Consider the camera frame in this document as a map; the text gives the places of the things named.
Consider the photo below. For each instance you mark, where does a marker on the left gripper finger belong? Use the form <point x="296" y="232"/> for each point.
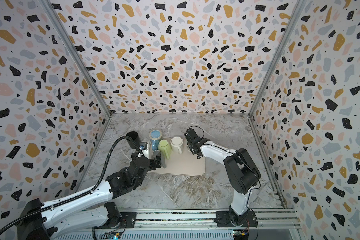
<point x="158" y="158"/>
<point x="153" y="165"/>

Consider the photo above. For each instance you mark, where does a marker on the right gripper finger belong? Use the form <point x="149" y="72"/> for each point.
<point x="191" y="130"/>
<point x="188" y="136"/>

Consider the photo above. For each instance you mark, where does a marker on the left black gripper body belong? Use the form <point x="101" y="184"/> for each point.
<point x="134" y="157"/>

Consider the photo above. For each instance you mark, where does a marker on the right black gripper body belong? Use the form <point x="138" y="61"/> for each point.
<point x="191" y="148"/>

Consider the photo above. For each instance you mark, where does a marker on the grey mug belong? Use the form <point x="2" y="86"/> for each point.
<point x="163" y="158"/>

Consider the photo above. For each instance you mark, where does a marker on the black mug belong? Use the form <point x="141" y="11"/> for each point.
<point x="133" y="139"/>

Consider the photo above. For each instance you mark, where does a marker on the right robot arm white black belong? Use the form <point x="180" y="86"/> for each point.
<point x="241" y="170"/>

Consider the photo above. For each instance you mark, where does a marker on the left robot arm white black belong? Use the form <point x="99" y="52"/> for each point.
<point x="92" y="207"/>

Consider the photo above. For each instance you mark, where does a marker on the light green mug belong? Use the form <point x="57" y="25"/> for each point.
<point x="165" y="148"/>

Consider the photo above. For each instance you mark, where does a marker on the white cream mug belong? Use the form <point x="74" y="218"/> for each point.
<point x="177" y="145"/>

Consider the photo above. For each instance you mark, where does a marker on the blue butterfly mug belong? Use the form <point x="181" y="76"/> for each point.
<point x="155" y="137"/>

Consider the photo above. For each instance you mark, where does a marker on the beige plastic tray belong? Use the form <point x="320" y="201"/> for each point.
<point x="184" y="164"/>

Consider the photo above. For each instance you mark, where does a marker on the left circuit board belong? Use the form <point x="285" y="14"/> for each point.
<point x="112" y="236"/>

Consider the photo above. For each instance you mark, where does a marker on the circuit board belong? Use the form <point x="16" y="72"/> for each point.
<point x="241" y="235"/>
<point x="112" y="236"/>

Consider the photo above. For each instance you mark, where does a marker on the right circuit board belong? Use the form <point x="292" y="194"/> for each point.
<point x="241" y="235"/>

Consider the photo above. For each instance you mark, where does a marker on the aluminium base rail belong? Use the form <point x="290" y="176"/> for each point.
<point x="196" y="224"/>

